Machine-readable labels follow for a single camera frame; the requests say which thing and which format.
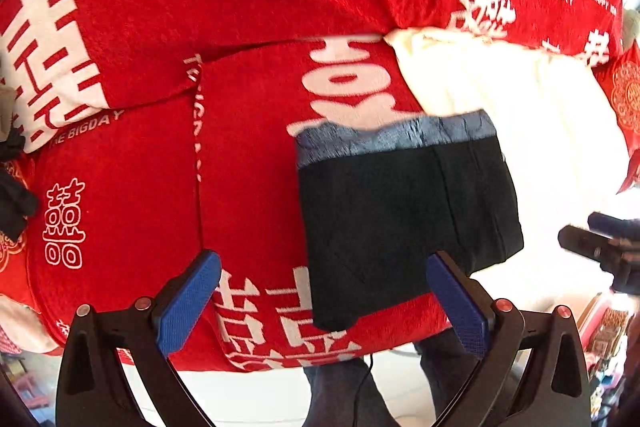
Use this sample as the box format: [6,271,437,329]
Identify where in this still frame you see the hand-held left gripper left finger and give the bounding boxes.
[55,249,223,427]

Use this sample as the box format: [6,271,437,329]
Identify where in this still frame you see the person's dark trousers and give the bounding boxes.
[301,326,481,427]

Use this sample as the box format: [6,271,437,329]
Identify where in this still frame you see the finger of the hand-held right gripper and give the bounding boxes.
[557,225,626,268]
[587,211,640,240]

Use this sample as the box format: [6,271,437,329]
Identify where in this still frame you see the cluttered shelf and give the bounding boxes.
[577,291,640,427]

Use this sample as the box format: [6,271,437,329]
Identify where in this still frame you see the thin black cable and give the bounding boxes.
[350,351,376,427]

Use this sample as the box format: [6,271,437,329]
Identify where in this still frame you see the dark pants with blue waistband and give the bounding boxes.
[295,109,525,333]

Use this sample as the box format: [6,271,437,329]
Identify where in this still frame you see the red printed blanket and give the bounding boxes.
[0,0,626,373]

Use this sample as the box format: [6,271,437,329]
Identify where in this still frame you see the white patterned cloth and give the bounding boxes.
[0,294,62,355]

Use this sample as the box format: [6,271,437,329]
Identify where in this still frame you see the dark cloth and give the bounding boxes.
[0,129,41,240]

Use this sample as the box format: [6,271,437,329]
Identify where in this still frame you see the red gold-patterned cushion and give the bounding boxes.
[594,41,640,195]
[0,156,43,308]

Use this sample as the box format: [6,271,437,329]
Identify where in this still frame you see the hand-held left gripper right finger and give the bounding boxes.
[425,251,593,427]

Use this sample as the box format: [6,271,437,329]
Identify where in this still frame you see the cream blanket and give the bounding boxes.
[385,28,640,298]

